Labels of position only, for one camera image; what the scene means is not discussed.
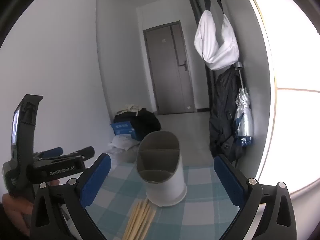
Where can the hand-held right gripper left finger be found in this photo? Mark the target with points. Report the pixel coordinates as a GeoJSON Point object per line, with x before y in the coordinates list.
{"type": "Point", "coordinates": [95, 180]}

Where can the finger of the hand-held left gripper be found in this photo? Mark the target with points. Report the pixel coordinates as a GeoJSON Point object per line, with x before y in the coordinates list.
{"type": "Point", "coordinates": [55, 151]}
{"type": "Point", "coordinates": [83, 152]}

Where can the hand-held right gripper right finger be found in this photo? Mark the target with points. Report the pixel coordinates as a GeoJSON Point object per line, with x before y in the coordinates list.
{"type": "Point", "coordinates": [228, 182]}

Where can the bundle of wooden chopsticks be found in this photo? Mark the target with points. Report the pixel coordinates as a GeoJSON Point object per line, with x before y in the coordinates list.
{"type": "Point", "coordinates": [140, 222]}

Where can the white grey utensil holder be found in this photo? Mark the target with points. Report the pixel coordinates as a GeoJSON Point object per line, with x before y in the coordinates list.
{"type": "Point", "coordinates": [165, 187]}

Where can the white shoulder bag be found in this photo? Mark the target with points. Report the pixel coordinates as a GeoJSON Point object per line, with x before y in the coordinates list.
{"type": "Point", "coordinates": [215, 45]}

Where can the person's left hand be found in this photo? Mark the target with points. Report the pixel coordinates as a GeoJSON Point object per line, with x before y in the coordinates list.
{"type": "Point", "coordinates": [17, 210]}

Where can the teal checked tablecloth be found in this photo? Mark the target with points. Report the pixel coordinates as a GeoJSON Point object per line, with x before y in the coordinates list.
{"type": "Point", "coordinates": [117, 205]}

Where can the grey plastic package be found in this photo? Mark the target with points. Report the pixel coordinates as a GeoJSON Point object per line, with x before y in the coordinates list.
{"type": "Point", "coordinates": [122, 156]}

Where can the white plastic package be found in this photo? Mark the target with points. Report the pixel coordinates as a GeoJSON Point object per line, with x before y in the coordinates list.
{"type": "Point", "coordinates": [122, 142]}

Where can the blue cardboard box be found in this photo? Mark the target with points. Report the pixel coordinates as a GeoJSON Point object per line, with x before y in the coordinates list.
{"type": "Point", "coordinates": [122, 128]}

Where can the beige cloth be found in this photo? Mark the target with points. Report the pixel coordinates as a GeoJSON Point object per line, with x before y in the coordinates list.
{"type": "Point", "coordinates": [130, 108]}

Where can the silver folding umbrella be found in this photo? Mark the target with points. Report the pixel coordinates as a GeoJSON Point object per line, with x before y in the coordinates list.
{"type": "Point", "coordinates": [243, 115]}

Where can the black jacket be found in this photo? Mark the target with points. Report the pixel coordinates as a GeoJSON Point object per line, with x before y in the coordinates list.
{"type": "Point", "coordinates": [147, 122]}

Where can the black coat on rack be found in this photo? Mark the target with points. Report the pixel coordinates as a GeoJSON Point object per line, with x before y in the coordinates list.
{"type": "Point", "coordinates": [222, 110]}

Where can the grey entrance door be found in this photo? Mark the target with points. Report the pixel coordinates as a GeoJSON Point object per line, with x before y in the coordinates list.
{"type": "Point", "coordinates": [165, 80]}

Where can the bright window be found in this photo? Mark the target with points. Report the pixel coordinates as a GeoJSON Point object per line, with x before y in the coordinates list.
{"type": "Point", "coordinates": [295, 55]}

